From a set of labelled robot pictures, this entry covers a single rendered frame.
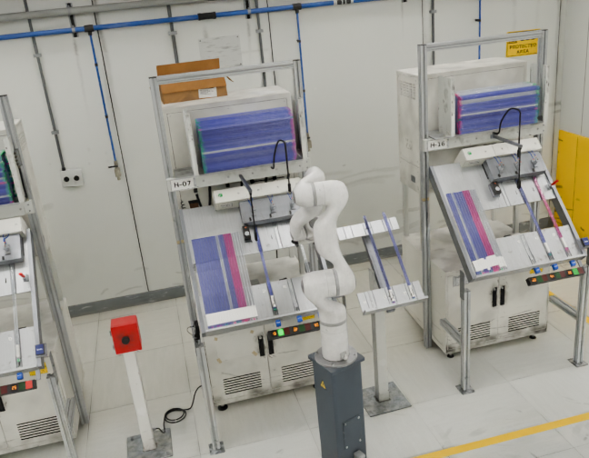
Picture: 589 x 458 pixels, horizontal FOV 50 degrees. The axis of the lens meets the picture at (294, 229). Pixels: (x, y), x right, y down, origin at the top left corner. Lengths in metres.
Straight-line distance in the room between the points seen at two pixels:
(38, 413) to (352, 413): 1.71
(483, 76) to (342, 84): 1.40
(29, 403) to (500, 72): 3.22
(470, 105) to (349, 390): 1.75
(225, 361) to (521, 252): 1.75
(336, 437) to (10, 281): 1.74
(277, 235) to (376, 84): 2.07
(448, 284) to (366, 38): 2.11
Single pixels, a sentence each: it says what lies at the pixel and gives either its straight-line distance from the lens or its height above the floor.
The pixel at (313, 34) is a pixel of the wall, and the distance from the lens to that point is 4.91.
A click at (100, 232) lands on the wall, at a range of 5.02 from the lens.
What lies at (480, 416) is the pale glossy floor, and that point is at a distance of 3.70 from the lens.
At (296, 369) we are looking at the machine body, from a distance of 3.75.
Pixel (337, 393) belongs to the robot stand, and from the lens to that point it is 2.87.
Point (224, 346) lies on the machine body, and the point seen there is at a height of 0.43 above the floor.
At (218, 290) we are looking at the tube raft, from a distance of 3.24.
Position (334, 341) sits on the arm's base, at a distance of 2.78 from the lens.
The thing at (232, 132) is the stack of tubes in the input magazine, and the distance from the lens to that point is 3.31.
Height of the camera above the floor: 2.25
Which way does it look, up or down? 21 degrees down
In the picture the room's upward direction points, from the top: 6 degrees counter-clockwise
